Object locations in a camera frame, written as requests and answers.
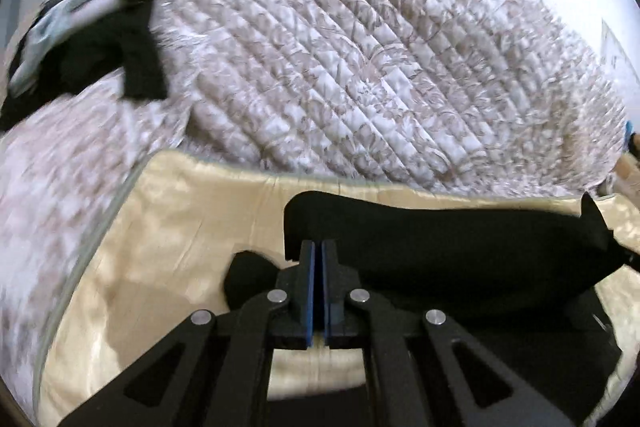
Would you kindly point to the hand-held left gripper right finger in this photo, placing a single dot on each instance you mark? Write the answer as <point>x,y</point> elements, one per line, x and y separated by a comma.
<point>327,294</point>

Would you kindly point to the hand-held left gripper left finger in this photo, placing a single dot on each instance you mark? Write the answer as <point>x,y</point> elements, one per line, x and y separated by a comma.
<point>310,294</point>

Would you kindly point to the black pants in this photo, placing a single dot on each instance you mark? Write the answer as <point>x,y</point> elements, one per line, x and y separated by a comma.
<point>450,247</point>

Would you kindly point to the beige satin bed sheet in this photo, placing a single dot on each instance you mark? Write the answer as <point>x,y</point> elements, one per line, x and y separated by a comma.
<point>165,247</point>

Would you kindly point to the quilted floral blanket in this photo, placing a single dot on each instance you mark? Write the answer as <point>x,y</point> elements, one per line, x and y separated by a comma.
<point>350,57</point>

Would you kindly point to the floral bed sheet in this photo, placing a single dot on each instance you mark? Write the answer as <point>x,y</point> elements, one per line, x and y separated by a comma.
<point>45,187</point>

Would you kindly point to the black cloth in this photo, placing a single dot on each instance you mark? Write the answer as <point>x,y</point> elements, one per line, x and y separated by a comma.
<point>100,52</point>

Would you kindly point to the cardboard box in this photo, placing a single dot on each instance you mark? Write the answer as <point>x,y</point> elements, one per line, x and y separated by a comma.
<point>627,169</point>

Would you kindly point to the light blue cloth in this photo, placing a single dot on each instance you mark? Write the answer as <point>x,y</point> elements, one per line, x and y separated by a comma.
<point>60,17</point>

